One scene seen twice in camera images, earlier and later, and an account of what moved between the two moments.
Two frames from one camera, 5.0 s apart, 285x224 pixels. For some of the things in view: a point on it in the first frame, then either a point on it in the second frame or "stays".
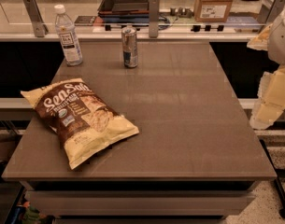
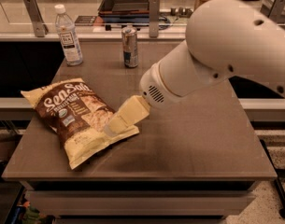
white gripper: [280, 41] → [151, 88]
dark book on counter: [85, 21] stays
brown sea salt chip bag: [80, 122] stays
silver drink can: [129, 36] stays
